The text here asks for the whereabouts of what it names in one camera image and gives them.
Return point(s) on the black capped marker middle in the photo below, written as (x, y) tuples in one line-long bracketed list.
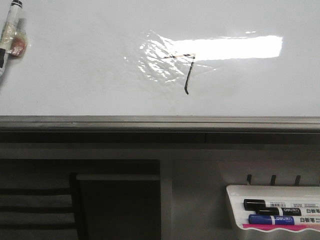
[(289, 211)]

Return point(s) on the white marker tray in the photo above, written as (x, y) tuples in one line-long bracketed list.
[(246, 231)]

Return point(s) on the black hook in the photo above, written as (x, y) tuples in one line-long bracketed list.
[(249, 179), (273, 180), (297, 180)]

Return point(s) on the white whiteboard with aluminium frame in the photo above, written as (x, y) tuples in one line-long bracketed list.
[(215, 66)]

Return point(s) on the dark cabinet box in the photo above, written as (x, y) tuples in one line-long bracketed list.
[(121, 206)]

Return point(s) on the black capped marker top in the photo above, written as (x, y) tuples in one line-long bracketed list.
[(257, 204)]

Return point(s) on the black hook right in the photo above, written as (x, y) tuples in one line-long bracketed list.
[(297, 180)]

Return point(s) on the black hook middle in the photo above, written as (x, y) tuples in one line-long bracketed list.
[(273, 180)]

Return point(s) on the black hook left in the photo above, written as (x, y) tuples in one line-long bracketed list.
[(249, 179)]

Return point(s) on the black capped marker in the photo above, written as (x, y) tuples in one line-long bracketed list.
[(257, 204), (289, 211)]

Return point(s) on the black chair backrest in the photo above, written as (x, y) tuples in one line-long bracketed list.
[(39, 211)]

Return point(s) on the blue capped marker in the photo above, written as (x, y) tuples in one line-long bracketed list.
[(258, 219)]

